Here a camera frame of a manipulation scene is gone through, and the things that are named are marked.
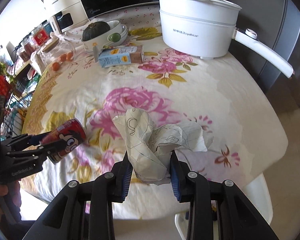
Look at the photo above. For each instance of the floral tablecloth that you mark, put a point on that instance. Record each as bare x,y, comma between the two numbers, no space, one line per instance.
242,133

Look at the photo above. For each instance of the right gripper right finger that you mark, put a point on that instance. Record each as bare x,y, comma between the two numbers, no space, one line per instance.
178,176

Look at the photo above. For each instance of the white air fryer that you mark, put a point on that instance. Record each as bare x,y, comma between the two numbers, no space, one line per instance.
65,14

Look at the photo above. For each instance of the drawing paper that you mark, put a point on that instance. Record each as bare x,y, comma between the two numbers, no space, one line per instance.
149,147

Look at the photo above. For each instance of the wire storage rack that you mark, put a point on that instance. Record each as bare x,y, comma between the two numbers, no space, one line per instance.
18,91

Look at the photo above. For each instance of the green lime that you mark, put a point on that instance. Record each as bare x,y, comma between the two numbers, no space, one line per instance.
114,37

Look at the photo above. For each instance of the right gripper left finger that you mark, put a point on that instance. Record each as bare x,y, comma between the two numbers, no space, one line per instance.
123,174

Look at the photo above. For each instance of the red soda can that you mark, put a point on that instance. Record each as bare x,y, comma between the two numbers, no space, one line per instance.
71,132

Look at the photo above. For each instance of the white electric pot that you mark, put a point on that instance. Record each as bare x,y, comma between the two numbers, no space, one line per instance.
205,28

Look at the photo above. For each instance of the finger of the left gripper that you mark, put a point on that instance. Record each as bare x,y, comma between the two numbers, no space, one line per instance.
54,149
34,140

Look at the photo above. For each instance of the white plastic chair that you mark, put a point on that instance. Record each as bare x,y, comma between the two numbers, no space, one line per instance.
226,211

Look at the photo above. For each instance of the red tea tin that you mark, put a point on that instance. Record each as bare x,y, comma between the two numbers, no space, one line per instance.
40,36

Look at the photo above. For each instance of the dark green pumpkin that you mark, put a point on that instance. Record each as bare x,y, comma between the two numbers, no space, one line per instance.
94,30

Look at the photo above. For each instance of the light blue milk carton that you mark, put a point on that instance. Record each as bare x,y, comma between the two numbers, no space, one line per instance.
119,56

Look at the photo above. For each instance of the grey refrigerator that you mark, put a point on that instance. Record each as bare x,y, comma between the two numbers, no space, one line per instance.
277,23

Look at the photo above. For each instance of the white stacked bowls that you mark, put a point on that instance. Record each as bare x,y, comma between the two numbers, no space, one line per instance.
101,42

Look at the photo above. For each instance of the glass jar with oranges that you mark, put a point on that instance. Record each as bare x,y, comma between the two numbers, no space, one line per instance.
57,52

